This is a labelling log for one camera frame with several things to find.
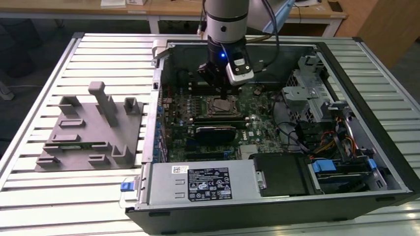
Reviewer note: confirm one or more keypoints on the silver CPU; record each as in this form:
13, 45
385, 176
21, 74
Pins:
222, 106

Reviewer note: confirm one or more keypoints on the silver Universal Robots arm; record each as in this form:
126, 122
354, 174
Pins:
225, 22

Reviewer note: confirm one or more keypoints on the CPU socket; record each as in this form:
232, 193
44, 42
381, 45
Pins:
205, 116

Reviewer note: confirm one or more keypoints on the metal drive cage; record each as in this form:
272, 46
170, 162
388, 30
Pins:
301, 96

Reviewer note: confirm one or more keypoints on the black graphics card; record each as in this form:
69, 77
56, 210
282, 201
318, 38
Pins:
214, 135

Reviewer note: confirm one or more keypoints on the wooden desk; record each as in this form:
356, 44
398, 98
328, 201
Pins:
314, 13

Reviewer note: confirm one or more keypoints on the white paper sheet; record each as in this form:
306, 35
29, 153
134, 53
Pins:
113, 3

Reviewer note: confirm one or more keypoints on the green motherboard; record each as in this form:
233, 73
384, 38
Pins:
266, 143

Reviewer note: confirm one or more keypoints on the silver chipset heat sink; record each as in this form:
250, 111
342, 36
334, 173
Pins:
249, 151

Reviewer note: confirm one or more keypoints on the small black phone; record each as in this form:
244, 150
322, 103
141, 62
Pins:
334, 6

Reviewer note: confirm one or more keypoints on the grey parts rack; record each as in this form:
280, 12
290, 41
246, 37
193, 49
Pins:
97, 127

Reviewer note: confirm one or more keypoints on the silver power supply unit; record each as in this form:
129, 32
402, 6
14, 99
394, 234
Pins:
164, 182

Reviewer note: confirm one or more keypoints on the green RAM stick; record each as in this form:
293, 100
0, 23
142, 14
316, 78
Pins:
85, 145

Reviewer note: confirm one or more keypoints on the wooden cabinet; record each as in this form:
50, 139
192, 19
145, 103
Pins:
386, 29

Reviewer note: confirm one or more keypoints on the blue disk carrier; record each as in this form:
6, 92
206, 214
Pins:
322, 167

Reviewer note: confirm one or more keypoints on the blue case latch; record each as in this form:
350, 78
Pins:
126, 186

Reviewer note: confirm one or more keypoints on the black office chair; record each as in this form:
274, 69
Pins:
18, 44

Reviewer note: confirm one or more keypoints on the small blue clip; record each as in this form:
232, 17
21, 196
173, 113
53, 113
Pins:
370, 164

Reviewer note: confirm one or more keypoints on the black PC case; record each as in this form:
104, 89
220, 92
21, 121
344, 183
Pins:
262, 221

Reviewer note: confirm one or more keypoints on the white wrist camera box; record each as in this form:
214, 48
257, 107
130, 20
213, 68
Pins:
240, 71

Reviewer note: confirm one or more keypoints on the grey metal case bracket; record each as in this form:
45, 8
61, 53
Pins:
160, 49

